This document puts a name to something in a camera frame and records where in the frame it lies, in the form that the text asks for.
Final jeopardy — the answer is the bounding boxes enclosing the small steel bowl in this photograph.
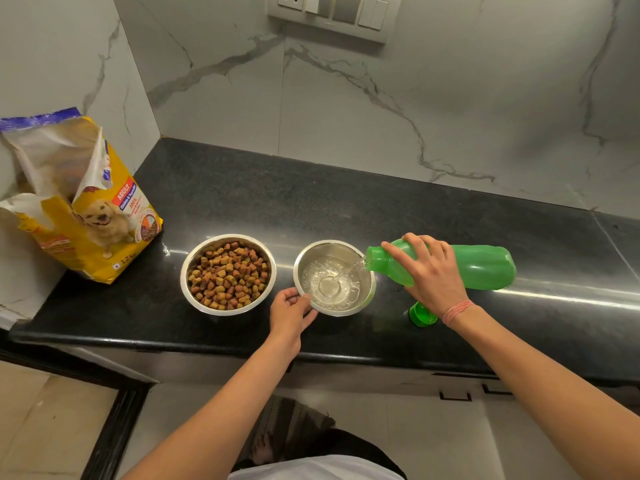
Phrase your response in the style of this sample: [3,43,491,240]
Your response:
[293,240,377,317]

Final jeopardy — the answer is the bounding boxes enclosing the water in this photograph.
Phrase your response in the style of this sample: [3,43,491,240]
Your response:
[301,256,363,311]

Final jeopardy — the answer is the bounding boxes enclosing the person's right forearm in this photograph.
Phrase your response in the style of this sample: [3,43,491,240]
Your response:
[446,305,640,480]

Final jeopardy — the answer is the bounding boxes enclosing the pile of brown dog kibble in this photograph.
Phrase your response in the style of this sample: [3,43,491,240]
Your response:
[187,242,271,311]

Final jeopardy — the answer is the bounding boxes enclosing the dark trousers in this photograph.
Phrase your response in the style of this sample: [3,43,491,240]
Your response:
[230,395,408,480]

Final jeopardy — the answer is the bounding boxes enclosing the green plastic bottle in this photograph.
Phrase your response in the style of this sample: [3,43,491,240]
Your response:
[364,238,517,291]

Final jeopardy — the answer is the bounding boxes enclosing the white wall switch panel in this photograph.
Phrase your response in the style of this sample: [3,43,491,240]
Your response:
[266,0,404,44]

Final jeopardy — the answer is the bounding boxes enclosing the large steel bowl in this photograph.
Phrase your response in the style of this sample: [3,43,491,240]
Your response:
[180,234,277,316]

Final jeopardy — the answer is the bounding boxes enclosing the red thread wristband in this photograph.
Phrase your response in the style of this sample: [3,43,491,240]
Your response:
[441,299,475,328]

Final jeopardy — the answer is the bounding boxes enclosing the white shirt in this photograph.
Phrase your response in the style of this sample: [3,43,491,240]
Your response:
[240,455,405,480]

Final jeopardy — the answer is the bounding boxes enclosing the green bottle cap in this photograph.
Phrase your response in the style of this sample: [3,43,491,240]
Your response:
[409,302,439,328]

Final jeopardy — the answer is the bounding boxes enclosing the yellow dog food bag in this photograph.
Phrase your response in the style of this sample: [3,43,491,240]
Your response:
[0,107,164,285]

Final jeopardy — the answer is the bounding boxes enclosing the person's left hand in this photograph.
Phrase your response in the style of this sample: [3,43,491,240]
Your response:
[268,287,320,354]

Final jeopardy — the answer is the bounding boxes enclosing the person's right hand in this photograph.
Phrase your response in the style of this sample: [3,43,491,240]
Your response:
[381,233,471,319]

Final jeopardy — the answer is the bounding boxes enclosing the black floor frame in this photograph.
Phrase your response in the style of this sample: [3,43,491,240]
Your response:
[0,345,157,480]

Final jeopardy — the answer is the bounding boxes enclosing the person's left forearm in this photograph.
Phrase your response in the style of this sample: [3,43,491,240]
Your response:
[121,339,301,480]

